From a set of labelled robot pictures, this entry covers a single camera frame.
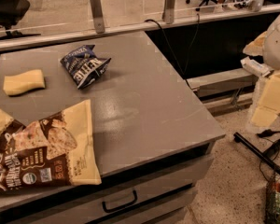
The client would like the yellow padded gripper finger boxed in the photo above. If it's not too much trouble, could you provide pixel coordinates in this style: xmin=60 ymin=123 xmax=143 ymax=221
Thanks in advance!
xmin=251 ymin=72 xmax=280 ymax=127
xmin=243 ymin=32 xmax=267 ymax=56

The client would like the brown chip bag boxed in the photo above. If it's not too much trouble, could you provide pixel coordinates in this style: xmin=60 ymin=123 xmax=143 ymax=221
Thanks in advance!
xmin=0 ymin=100 xmax=101 ymax=192

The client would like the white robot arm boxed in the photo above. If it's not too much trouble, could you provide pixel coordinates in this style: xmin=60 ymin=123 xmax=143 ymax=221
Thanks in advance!
xmin=241 ymin=14 xmax=280 ymax=128

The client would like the blue chip bag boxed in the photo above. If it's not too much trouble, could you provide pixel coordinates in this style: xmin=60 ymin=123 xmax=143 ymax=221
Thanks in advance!
xmin=60 ymin=45 xmax=111 ymax=90

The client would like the black power adapter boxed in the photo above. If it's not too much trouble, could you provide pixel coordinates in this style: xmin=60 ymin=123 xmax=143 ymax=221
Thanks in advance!
xmin=257 ymin=129 xmax=279 ymax=138

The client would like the black stand leg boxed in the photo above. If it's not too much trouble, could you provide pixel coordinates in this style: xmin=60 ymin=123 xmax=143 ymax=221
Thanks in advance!
xmin=233 ymin=133 xmax=280 ymax=175

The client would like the yellow sponge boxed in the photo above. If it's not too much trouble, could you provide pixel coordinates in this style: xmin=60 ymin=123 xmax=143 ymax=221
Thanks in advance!
xmin=3 ymin=69 xmax=45 ymax=96

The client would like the black office chair left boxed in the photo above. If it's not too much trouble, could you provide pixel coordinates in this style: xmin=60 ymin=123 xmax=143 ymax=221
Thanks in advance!
xmin=0 ymin=0 xmax=30 ymax=37

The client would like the black hanging cable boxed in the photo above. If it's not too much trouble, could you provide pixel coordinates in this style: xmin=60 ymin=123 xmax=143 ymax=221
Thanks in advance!
xmin=145 ymin=13 xmax=201 ymax=89

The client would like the wire basket with items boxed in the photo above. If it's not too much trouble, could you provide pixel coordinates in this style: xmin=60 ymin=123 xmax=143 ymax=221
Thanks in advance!
xmin=264 ymin=173 xmax=280 ymax=224

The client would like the metal bracket middle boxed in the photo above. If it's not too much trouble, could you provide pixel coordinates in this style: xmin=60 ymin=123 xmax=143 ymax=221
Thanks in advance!
xmin=162 ymin=0 xmax=175 ymax=24

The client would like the grey drawer with black handle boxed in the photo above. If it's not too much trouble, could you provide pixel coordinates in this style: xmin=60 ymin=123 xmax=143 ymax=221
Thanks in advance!
xmin=8 ymin=154 xmax=215 ymax=224

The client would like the metal bracket left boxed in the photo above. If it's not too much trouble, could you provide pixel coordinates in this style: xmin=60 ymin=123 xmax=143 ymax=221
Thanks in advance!
xmin=90 ymin=0 xmax=105 ymax=34

